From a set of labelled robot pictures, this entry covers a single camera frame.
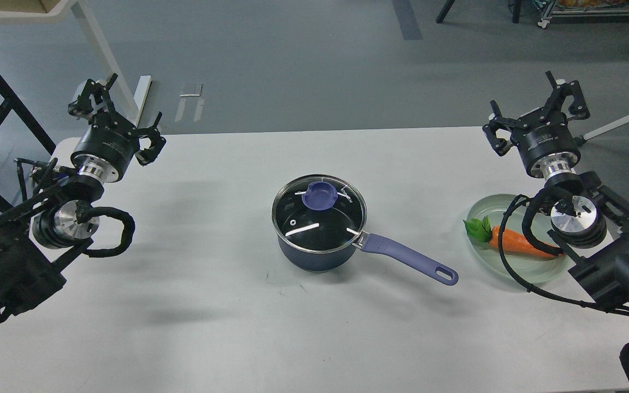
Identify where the orange toy carrot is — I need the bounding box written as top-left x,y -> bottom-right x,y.
462,216 -> 563,260

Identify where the wheeled metal cart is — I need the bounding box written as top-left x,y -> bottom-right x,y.
507,1 -> 629,29

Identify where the glass lid with blue knob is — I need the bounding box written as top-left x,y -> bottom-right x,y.
270,174 -> 367,253

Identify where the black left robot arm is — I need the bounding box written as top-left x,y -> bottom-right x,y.
0,74 -> 167,323

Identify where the blue saucepan with handle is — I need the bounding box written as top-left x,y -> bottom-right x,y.
272,175 -> 459,287

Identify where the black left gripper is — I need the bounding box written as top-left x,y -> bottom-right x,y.
68,74 -> 167,182

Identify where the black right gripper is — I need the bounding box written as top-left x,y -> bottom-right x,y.
482,70 -> 591,178

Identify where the white table frame leg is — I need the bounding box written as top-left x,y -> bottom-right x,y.
0,1 -> 153,126

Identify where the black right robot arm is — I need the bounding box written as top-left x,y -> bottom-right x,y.
482,72 -> 629,317

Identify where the clear green glass plate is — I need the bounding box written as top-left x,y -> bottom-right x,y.
466,194 -> 572,284

